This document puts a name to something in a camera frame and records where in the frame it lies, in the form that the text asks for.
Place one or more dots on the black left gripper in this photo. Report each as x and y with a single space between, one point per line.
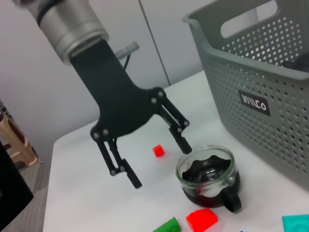
116 101

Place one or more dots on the glass teacup black sleeve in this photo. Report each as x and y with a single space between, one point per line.
207 191

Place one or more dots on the grey perforated storage bin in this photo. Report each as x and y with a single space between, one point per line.
229 72

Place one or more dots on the tiny red cube brick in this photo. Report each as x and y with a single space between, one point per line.
158 151

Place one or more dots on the green notched brick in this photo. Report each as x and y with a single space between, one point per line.
169 226

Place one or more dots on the bright red rectangular brick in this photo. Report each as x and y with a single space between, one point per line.
201 220

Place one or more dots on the left gripper silver connector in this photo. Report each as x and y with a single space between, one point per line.
128 48

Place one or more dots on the beige plastic stool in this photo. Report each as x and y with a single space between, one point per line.
14 142

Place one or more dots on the black monitor back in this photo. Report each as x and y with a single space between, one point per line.
12 193

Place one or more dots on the teal square brick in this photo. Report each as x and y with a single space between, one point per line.
297 224

